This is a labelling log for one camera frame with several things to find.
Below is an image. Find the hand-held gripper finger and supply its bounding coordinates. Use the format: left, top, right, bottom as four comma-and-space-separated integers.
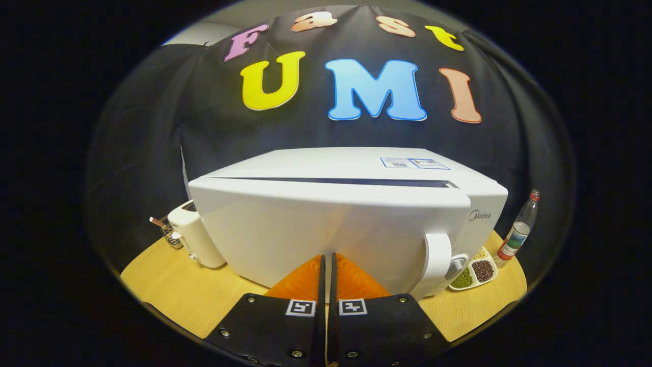
327, 252, 451, 367
204, 253, 327, 367

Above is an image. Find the white divided bean dish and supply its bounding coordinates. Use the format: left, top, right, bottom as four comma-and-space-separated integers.
447, 246, 498, 292

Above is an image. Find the cream bread toaster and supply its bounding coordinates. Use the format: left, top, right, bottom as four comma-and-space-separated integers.
167, 200, 226, 269

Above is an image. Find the wire mesh basket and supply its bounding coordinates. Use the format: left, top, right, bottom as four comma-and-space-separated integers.
160, 217, 184, 250

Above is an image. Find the white toaster oven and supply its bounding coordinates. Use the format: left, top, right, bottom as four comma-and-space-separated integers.
187, 147, 509, 301

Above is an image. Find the clear plastic water bottle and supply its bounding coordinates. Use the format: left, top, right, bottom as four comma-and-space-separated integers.
494, 189, 540, 268

